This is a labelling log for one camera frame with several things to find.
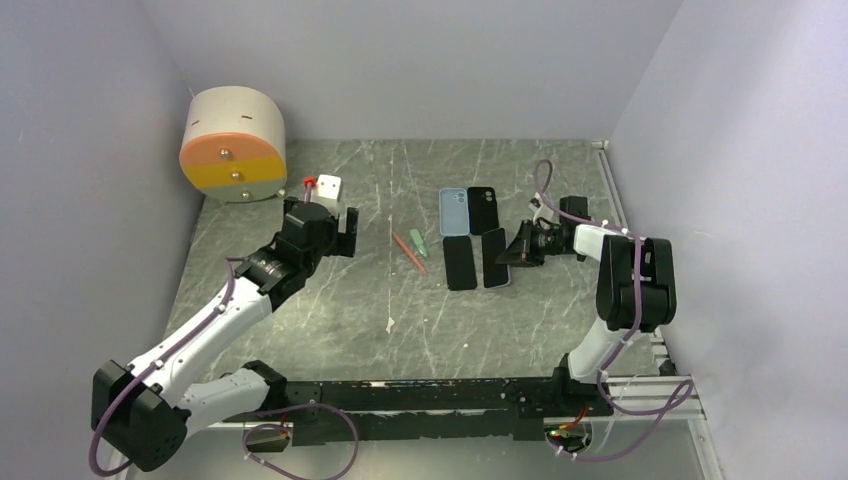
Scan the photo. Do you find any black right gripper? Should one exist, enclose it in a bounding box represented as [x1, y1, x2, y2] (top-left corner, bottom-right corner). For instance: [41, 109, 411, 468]
[496, 219, 569, 267]

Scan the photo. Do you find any light blue phone case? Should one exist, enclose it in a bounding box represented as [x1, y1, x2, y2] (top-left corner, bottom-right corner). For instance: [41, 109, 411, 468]
[439, 187, 470, 237]

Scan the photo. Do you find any black phone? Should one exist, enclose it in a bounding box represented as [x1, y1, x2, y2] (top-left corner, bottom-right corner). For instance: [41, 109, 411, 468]
[481, 228, 511, 289]

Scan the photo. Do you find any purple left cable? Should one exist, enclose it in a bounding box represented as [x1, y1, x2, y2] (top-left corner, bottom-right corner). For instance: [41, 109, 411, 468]
[241, 402, 360, 480]

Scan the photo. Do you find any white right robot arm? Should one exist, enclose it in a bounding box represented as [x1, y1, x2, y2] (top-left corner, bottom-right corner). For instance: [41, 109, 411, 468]
[495, 196, 677, 415]

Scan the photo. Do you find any orange pen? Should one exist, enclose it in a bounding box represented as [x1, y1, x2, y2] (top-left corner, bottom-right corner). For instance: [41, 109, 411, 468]
[392, 232, 428, 274]

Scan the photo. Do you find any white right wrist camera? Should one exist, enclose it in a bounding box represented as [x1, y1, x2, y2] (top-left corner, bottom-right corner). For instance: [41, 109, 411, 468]
[528, 196, 553, 222]

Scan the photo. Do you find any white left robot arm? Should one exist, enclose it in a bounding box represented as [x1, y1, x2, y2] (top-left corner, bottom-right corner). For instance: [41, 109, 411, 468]
[88, 197, 359, 477]

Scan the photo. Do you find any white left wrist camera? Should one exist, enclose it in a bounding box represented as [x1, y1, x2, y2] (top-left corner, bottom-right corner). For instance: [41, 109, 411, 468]
[303, 174, 342, 217]

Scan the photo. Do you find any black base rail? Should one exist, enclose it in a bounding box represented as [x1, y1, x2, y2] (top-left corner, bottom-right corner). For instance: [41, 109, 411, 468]
[225, 368, 613, 446]

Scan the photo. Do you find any aluminium frame rail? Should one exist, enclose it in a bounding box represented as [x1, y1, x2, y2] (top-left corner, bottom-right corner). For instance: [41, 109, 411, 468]
[591, 140, 696, 418]

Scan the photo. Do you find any black phone case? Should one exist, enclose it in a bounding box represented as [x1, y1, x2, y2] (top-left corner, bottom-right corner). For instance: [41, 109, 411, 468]
[467, 186, 500, 236]

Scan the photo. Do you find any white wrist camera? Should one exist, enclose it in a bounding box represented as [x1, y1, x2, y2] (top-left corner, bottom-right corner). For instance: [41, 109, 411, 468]
[303, 174, 342, 217]
[528, 196, 553, 222]

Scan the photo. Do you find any round drawer cabinet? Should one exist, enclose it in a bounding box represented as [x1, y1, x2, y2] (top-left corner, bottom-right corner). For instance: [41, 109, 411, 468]
[179, 86, 287, 203]

